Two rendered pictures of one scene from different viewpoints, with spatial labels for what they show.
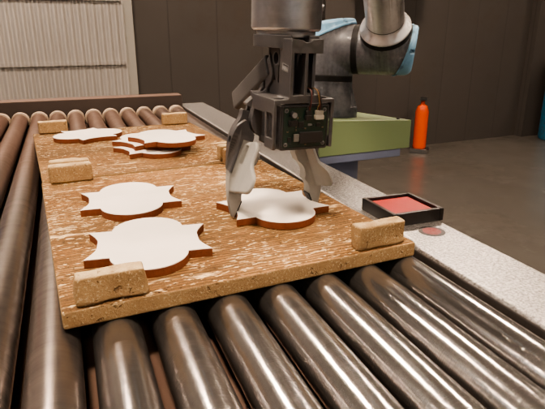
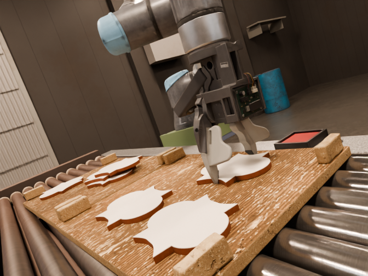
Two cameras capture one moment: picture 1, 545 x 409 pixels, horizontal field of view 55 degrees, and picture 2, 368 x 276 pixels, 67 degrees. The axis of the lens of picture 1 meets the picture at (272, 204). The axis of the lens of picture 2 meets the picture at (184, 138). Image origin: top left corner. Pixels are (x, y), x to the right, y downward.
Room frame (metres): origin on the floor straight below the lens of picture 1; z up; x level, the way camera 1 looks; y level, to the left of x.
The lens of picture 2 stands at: (0.16, 0.16, 1.10)
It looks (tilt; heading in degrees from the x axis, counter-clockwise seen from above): 9 degrees down; 348
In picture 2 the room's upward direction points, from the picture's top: 20 degrees counter-clockwise
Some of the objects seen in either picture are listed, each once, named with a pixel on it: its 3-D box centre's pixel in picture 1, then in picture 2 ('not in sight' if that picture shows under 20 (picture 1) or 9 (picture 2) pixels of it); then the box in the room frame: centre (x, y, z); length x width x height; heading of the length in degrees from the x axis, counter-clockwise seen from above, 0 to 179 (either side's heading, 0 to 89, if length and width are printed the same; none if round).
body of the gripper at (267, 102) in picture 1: (287, 92); (223, 85); (0.59, -0.02, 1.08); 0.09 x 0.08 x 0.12; 24
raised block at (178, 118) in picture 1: (174, 118); (108, 159); (1.24, 0.23, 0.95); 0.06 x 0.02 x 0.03; 115
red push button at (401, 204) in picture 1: (401, 209); (300, 141); (0.66, -0.17, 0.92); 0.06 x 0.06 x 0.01; 21
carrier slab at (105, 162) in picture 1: (134, 148); (98, 182); (1.01, 0.27, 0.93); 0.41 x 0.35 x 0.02; 25
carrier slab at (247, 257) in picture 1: (198, 213); (185, 194); (0.62, 0.09, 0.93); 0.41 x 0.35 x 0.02; 25
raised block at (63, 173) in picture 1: (70, 172); (74, 208); (0.74, 0.30, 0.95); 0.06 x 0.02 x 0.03; 115
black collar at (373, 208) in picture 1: (401, 208); (300, 139); (0.66, -0.17, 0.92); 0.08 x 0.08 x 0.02; 21
